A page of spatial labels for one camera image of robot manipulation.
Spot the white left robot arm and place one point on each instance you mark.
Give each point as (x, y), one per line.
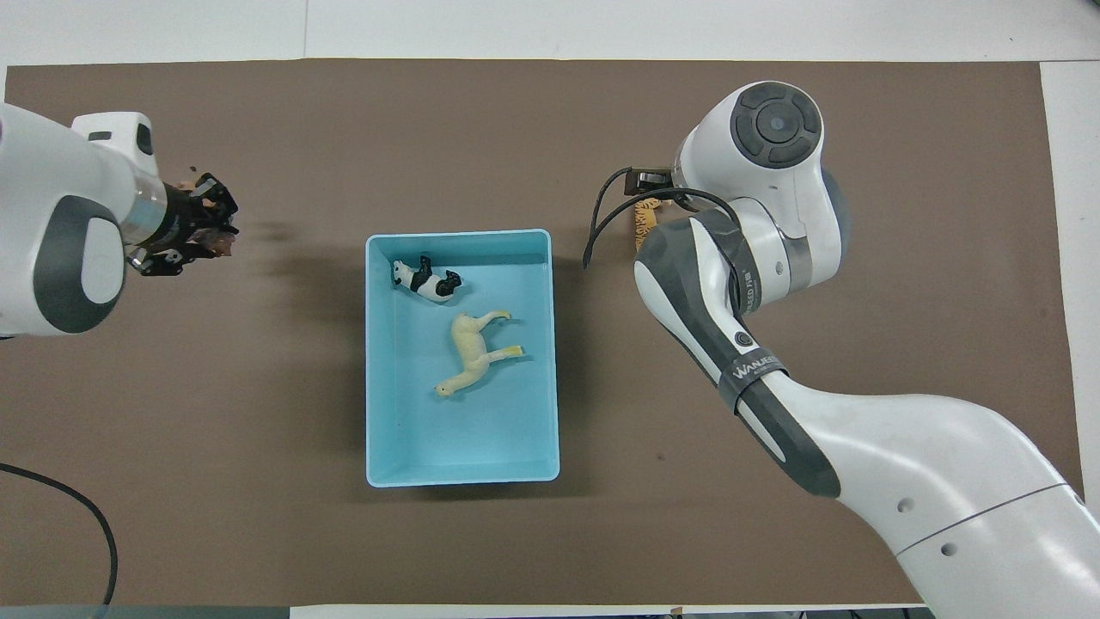
(51, 189)

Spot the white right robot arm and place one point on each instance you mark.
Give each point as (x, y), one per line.
(902, 464)

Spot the cream alpaca toy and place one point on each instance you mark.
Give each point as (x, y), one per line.
(471, 352)

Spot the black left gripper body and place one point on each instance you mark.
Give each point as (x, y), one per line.
(180, 219)

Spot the orange striped tiger toy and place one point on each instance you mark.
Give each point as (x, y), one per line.
(644, 225)

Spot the light blue storage box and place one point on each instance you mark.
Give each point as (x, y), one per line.
(516, 430)

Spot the black and white panda toy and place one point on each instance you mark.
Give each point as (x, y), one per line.
(425, 282)

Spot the brown lion toy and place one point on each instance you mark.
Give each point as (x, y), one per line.
(222, 245)

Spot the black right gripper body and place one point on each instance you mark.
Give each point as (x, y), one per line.
(649, 180)

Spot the brown table mat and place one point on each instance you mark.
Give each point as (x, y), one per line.
(258, 473)

